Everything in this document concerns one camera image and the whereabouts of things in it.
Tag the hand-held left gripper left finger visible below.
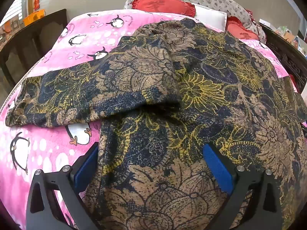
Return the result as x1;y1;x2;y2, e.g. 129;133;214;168
26;142;99;230

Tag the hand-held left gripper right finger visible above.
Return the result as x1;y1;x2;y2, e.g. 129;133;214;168
203;144;283;230

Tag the dark floral patterned garment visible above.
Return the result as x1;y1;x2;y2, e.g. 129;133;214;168
5;18;307;230

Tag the pink penguin print blanket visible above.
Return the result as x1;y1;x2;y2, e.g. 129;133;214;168
0;9;300;230

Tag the dark carved wooden cabinet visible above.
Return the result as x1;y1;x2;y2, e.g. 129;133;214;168
259;23;307;94

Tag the red ruffled heart pillow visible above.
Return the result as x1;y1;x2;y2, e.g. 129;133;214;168
225;16;261;42
131;0;196;18

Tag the dark wooden table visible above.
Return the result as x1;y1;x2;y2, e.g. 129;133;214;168
0;9;68;84

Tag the white pillow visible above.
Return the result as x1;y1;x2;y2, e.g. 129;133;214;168
192;3;228;31

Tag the assorted household clutter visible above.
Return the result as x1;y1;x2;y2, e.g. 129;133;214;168
273;24;307;52

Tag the latticed glass door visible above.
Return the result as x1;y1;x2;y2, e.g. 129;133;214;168
0;0;27;29

